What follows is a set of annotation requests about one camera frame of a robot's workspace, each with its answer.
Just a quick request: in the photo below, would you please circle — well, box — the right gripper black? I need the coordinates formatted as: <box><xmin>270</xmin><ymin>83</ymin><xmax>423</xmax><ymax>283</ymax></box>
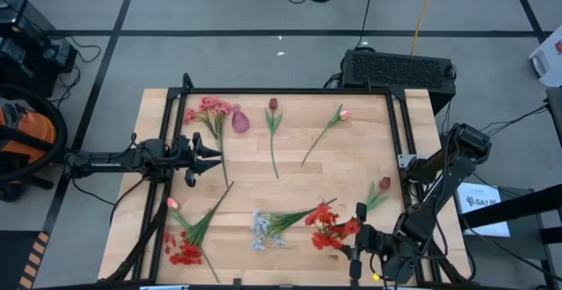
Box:
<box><xmin>349</xmin><ymin>201</ymin><xmax>399</xmax><ymax>279</ymax></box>

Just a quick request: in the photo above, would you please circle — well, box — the orange shop vacuum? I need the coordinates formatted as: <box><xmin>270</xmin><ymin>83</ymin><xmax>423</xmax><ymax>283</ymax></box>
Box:
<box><xmin>0</xmin><ymin>98</ymin><xmax>58</xmax><ymax>203</ymax></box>

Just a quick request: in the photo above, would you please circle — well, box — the white veined flower bunch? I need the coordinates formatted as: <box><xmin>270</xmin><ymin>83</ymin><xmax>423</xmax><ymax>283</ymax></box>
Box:
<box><xmin>250</xmin><ymin>198</ymin><xmax>338</xmax><ymax>252</ymax></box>

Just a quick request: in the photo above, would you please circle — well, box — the white plastic object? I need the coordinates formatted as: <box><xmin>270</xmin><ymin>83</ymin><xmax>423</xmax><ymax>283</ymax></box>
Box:
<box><xmin>529</xmin><ymin>24</ymin><xmax>562</xmax><ymax>88</ymax></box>

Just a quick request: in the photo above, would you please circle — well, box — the orange black vacuum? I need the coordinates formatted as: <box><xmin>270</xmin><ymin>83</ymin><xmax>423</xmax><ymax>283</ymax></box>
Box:
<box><xmin>0</xmin><ymin>83</ymin><xmax>69</xmax><ymax>184</ymax></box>

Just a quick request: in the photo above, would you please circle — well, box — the black metal stand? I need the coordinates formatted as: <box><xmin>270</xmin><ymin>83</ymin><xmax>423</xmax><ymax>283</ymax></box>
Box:
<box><xmin>456</xmin><ymin>183</ymin><xmax>562</xmax><ymax>290</ymax></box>

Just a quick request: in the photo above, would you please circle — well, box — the hanging black cable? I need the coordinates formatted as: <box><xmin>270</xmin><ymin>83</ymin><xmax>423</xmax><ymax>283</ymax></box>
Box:
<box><xmin>354</xmin><ymin>0</ymin><xmax>377</xmax><ymax>49</ymax></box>

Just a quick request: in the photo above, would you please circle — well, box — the white printed paper sheet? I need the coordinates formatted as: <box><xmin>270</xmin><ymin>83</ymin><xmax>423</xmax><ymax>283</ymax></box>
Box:
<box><xmin>454</xmin><ymin>181</ymin><xmax>513</xmax><ymax>238</ymax></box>

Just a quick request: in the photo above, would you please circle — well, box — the pink ribbed glass vase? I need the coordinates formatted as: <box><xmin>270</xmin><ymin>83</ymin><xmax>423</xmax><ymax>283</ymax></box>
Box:
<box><xmin>230</xmin><ymin>103</ymin><xmax>251</xmax><ymax>134</ymax></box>

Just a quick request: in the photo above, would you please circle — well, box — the black perforated computer case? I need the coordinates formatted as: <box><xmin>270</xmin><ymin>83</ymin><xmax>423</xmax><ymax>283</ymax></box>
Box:
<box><xmin>340</xmin><ymin>47</ymin><xmax>458</xmax><ymax>116</ymax></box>

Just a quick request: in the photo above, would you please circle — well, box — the black power supply box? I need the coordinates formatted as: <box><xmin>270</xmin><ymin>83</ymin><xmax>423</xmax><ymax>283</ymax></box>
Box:
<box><xmin>41</xmin><ymin>39</ymin><xmax>79</xmax><ymax>74</ymax></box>

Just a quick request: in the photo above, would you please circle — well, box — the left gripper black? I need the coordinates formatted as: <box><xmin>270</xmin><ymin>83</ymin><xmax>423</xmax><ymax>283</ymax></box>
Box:
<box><xmin>172</xmin><ymin>131</ymin><xmax>223</xmax><ymax>178</ymax></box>

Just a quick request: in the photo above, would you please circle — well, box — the pink artificial tulip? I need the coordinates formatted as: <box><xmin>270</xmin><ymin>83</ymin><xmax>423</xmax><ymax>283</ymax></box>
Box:
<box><xmin>166</xmin><ymin>196</ymin><xmax>220</xmax><ymax>284</ymax></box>
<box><xmin>300</xmin><ymin>103</ymin><xmax>352</xmax><ymax>167</ymax></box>

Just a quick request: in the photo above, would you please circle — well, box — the black hazard striped mat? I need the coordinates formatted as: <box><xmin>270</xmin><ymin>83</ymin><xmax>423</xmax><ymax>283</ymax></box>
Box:
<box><xmin>0</xmin><ymin>230</ymin><xmax>50</xmax><ymax>290</ymax></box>

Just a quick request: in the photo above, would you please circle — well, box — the dark red artificial tulip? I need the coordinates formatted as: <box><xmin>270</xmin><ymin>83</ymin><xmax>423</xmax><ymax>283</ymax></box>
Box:
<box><xmin>263</xmin><ymin>98</ymin><xmax>285</xmax><ymax>180</ymax></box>
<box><xmin>363</xmin><ymin>176</ymin><xmax>392</xmax><ymax>213</ymax></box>

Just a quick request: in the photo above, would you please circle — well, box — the hanging yellow cable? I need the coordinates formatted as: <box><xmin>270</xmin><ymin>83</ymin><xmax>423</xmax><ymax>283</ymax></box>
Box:
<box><xmin>410</xmin><ymin>0</ymin><xmax>442</xmax><ymax>56</ymax></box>

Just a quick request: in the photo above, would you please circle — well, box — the red blossom flower bunch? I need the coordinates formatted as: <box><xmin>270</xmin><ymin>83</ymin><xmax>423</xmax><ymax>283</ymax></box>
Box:
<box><xmin>162</xmin><ymin>181</ymin><xmax>235</xmax><ymax>266</ymax></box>
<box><xmin>304</xmin><ymin>201</ymin><xmax>362</xmax><ymax>251</ymax></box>

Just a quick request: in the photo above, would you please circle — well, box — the black equipment case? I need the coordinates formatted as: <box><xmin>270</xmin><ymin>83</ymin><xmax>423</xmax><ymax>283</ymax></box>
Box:
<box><xmin>0</xmin><ymin>0</ymin><xmax>57</xmax><ymax>98</ymax></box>

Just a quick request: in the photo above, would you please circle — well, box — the black aluminium table frame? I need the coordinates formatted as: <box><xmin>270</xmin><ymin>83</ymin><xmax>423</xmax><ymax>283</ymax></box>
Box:
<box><xmin>104</xmin><ymin>73</ymin><xmax>473</xmax><ymax>290</ymax></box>

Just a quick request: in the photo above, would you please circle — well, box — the pink blossom flower bunch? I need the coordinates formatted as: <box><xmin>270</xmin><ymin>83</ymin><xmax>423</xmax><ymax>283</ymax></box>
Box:
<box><xmin>183</xmin><ymin>95</ymin><xmax>234</xmax><ymax>189</ymax></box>

